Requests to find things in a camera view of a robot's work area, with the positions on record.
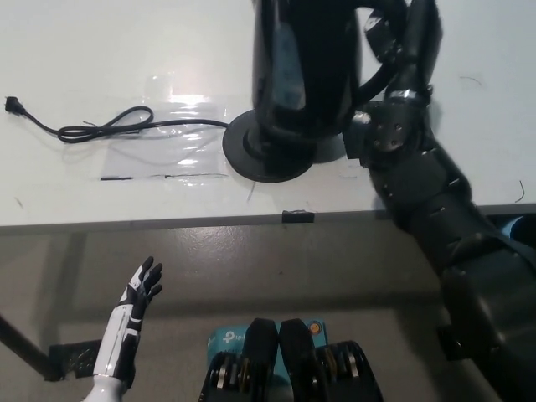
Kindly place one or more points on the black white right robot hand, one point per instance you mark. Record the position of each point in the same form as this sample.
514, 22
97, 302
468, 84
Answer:
421, 46

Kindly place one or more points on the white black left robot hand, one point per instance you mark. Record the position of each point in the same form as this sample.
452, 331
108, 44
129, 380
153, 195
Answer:
121, 335

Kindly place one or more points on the black electric kettle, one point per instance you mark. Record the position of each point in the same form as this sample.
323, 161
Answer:
305, 63

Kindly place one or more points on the round black kettle base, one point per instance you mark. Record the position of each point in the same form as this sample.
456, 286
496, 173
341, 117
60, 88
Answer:
251, 167

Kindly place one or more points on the black table leg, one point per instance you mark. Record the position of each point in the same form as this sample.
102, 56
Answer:
21, 345

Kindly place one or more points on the teal router box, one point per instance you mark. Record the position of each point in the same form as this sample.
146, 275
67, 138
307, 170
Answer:
224, 339

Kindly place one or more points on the clear plastic tape sheet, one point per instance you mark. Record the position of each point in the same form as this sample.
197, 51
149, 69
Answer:
176, 161

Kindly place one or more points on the black object with blue patch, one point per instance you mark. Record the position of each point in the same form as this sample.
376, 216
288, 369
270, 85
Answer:
513, 228

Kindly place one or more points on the small black tape strip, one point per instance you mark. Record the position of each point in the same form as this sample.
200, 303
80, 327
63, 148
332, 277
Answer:
298, 216

